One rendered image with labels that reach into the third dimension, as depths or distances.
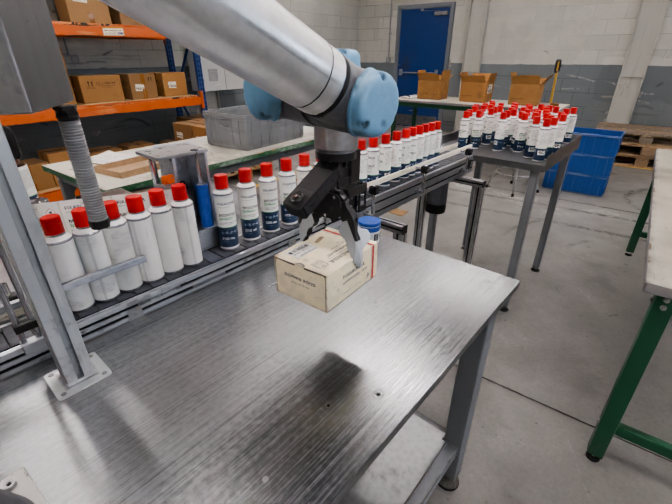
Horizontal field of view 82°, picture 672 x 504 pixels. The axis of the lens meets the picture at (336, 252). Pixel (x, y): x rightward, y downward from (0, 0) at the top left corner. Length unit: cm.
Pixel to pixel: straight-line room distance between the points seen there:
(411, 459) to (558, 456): 67
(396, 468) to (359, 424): 71
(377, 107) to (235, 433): 52
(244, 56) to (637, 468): 188
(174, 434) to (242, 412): 11
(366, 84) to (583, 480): 163
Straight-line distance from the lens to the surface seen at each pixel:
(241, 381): 76
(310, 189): 64
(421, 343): 83
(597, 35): 768
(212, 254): 109
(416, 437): 145
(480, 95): 579
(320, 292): 67
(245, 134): 261
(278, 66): 40
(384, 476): 136
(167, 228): 98
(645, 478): 196
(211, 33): 37
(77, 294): 95
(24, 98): 69
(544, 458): 183
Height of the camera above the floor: 136
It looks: 27 degrees down
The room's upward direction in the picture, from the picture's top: straight up
